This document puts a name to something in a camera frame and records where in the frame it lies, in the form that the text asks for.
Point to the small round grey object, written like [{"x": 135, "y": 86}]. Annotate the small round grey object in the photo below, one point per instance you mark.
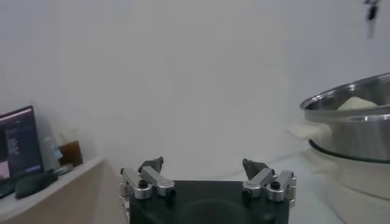
[{"x": 62, "y": 169}]

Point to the white steamed baozi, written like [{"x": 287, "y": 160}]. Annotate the white steamed baozi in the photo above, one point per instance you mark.
[{"x": 356, "y": 104}]

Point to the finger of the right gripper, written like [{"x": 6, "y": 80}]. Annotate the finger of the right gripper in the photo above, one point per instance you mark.
[{"x": 371, "y": 13}]

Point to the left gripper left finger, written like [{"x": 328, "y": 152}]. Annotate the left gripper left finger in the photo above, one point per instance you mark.
[{"x": 157, "y": 179}]

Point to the iced coffee plastic cup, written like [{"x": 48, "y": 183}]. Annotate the iced coffee plastic cup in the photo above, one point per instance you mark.
[{"x": 70, "y": 153}]

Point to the perforated steel steamer basket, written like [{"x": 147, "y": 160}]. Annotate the perforated steel steamer basket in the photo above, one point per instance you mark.
[{"x": 359, "y": 137}]

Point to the black pouch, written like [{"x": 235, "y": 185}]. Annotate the black pouch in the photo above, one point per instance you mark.
[{"x": 35, "y": 184}]

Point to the laptop screen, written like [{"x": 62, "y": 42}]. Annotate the laptop screen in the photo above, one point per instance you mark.
[{"x": 18, "y": 143}]

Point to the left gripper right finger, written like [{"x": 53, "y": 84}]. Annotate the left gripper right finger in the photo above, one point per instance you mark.
[{"x": 259, "y": 179}]

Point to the white side table with cup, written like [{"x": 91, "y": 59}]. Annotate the white side table with cup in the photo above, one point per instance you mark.
[{"x": 76, "y": 194}]

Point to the cream electric cooking pot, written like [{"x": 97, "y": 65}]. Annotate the cream electric cooking pot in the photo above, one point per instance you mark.
[{"x": 359, "y": 188}]

